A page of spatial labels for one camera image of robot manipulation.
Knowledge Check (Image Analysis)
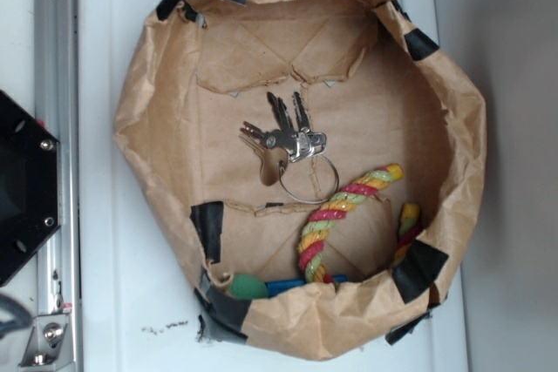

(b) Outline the silver key bunch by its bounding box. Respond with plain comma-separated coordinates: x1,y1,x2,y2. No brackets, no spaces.
240,91,339,190

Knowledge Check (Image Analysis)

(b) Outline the brown paper bag bin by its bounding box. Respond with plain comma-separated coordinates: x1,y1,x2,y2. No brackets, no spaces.
114,0,487,360

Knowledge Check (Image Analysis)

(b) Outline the blue flat object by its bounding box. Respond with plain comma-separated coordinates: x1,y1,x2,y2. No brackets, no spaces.
265,274,348,298

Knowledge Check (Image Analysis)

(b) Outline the green ball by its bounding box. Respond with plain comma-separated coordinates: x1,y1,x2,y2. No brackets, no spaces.
228,274,269,300

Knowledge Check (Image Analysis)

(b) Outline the multicoloured twisted rope toy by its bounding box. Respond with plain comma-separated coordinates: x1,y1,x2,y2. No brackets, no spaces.
296,164,424,285

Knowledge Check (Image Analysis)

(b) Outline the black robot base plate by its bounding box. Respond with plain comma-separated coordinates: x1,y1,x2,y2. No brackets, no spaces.
1,92,60,286

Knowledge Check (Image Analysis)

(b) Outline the silver aluminium rail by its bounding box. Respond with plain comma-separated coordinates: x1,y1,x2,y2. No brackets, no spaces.
34,0,84,371

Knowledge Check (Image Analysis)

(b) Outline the silver corner bracket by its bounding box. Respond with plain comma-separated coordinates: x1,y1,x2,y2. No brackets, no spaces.
17,314,73,371

